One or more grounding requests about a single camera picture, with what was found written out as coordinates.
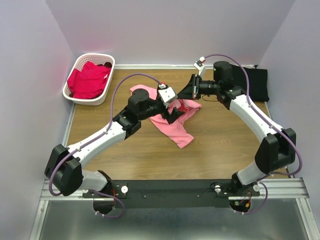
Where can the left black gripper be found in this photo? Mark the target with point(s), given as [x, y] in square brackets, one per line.
[175, 114]

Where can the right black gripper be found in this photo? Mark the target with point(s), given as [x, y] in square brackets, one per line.
[191, 89]

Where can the light pink t shirt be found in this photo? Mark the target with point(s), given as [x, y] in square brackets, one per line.
[176, 131]

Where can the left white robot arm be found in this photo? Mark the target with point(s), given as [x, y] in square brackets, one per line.
[65, 166]

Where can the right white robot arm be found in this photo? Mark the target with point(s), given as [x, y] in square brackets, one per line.
[276, 149]

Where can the folded black t shirt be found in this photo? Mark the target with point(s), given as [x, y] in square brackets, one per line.
[234, 78]

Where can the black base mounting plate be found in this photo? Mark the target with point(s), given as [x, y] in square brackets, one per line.
[156, 194]

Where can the red t shirt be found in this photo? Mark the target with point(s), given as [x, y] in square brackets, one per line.
[90, 82]

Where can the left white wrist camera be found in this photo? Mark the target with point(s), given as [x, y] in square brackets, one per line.
[167, 94]

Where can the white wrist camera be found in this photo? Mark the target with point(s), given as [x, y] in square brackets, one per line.
[167, 94]
[200, 66]

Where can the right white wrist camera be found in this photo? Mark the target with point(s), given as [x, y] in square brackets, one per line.
[200, 66]

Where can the aluminium frame rail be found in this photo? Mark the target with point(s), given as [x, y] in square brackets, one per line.
[279, 188]

